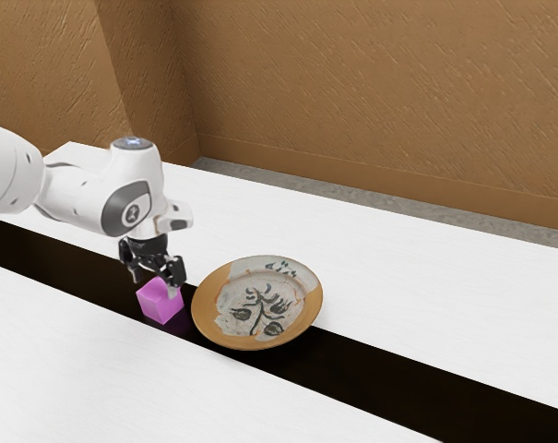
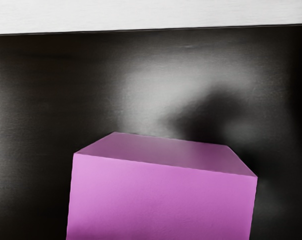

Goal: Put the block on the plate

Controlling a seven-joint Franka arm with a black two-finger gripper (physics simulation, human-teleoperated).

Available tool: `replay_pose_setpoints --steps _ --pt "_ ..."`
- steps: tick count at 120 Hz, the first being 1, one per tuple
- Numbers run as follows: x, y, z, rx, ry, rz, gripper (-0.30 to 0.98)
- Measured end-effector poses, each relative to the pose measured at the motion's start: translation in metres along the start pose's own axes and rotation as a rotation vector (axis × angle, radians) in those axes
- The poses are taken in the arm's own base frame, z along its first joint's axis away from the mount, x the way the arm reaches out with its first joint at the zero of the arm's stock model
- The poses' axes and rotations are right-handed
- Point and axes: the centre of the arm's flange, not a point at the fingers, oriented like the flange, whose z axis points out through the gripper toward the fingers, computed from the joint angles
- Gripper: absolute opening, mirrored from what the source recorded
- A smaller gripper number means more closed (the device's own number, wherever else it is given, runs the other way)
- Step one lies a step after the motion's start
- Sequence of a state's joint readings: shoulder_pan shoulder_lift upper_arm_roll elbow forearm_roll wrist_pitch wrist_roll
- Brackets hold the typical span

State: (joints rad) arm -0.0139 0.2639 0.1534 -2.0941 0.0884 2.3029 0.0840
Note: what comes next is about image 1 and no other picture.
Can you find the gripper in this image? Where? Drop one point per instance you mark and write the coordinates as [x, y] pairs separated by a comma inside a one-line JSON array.
[[145, 251]]

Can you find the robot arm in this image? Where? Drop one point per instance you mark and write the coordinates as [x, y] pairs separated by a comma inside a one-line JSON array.
[[75, 189]]

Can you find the brown plate with floral print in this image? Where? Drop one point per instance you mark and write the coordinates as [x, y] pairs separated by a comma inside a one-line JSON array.
[[256, 302]]

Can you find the pink cube block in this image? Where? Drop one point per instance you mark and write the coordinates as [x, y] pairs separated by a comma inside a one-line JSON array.
[[158, 304]]

